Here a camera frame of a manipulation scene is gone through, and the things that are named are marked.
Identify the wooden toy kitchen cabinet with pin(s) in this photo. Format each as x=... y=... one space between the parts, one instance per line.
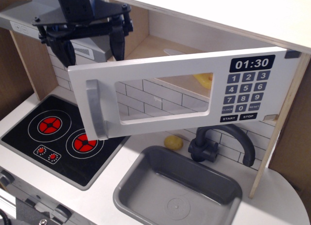
x=284 y=23

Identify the yellow handled toy knife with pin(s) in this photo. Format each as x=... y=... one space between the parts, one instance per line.
x=205 y=79

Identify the yellow toy potato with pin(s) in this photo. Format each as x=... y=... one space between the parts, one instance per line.
x=173 y=142

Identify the grey toy range hood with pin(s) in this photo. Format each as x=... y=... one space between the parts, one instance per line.
x=17 y=17

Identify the grey toy sink basin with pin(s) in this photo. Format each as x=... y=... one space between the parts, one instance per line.
x=165 y=188

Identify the black toy stovetop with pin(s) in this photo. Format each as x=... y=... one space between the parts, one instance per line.
x=52 y=136

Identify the white toy microwave door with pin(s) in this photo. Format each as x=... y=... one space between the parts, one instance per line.
x=248 y=85

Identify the grey toy oven front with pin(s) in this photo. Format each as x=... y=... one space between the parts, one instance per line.
x=27 y=204

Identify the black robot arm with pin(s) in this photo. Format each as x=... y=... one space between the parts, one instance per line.
x=76 y=19

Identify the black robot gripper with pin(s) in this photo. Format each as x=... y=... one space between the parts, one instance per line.
x=108 y=19

